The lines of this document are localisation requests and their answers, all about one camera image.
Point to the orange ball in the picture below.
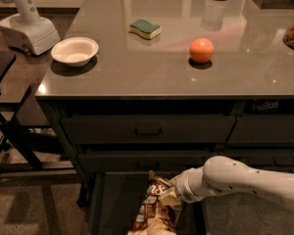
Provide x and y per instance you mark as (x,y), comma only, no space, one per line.
(201,50)

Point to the dark top left drawer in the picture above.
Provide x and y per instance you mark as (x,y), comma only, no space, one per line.
(147,129)

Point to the white bowl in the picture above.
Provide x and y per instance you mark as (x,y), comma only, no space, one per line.
(75,52)

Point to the brown sea salt chip bag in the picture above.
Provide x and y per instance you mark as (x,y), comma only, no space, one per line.
(154,218)

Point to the open bottom drawer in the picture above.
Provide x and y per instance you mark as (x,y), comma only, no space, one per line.
(116,199)

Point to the white robot base numbered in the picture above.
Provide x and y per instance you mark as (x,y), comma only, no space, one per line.
(27,31)

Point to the dark middle right drawer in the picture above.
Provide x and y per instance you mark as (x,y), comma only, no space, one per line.
(269,159)

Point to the dark middle left drawer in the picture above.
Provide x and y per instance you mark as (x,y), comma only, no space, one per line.
(110,161)

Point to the dark chip bag in drawer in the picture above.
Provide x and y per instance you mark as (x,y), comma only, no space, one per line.
(265,107)

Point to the dark metal side table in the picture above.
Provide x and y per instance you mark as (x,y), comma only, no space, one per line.
(17,123)

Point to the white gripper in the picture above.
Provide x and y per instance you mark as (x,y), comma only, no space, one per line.
(183,187)

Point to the dark drawer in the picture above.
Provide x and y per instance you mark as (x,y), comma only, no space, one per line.
(263,131)
(110,161)
(269,159)
(147,129)

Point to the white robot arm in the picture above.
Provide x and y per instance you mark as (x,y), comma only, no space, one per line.
(221,175)

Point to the green yellow sponge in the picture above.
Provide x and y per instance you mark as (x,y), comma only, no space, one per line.
(144,29)

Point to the dark top right drawer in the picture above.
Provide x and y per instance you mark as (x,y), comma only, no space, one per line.
(263,131)

